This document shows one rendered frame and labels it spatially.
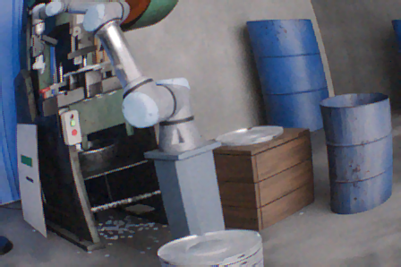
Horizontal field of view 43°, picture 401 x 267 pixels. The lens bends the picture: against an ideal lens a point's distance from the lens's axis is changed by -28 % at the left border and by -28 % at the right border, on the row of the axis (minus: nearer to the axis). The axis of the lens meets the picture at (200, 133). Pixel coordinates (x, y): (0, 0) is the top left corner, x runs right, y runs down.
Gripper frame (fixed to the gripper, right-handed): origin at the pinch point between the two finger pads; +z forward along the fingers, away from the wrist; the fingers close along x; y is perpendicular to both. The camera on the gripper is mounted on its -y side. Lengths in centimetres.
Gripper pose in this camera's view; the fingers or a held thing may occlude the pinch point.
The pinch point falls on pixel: (42, 71)
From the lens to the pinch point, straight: 260.1
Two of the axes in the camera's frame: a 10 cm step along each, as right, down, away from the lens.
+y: -7.6, 2.3, -6.1
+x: 6.3, 0.2, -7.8
